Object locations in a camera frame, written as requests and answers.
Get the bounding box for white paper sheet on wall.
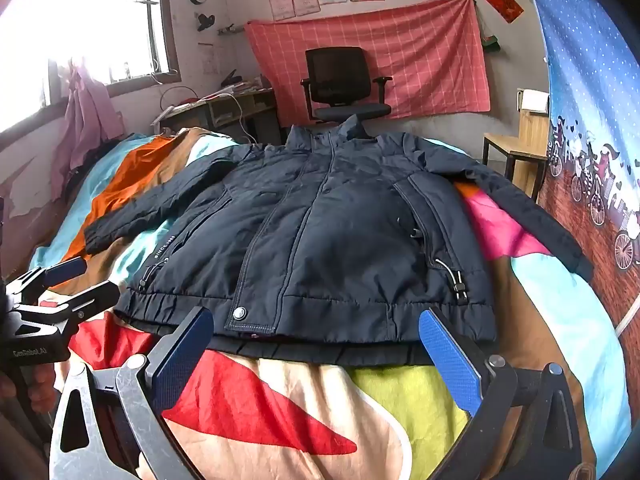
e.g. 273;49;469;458
199;42;218;76

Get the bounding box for multicoloured patchwork blanket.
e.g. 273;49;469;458
27;127;633;480

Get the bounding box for white cable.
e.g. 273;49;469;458
220;92;261;143

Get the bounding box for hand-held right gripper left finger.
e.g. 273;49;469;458
48;306;216;480

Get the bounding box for blue printed bicycle curtain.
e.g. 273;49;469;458
520;0;640;341

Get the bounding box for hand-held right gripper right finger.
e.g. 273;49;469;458
418;306;583;480

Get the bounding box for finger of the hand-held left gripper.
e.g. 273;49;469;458
7;256;88;301
20;281;121;333

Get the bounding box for window with dark frame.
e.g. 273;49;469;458
0;0;181;128

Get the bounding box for person's left hand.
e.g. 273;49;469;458
0;362;57;413

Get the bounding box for wooden desk with shelves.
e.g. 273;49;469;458
150;87;283;146

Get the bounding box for wooden chair with metal legs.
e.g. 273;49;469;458
482;89;551;201

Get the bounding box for red paper wall decoration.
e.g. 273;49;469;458
484;0;524;24

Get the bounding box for pink checked wall cloth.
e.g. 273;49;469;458
245;0;492;128

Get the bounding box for dark navy padded jacket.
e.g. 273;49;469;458
84;115;595;366

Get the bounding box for black office chair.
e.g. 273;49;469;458
300;47;393;123

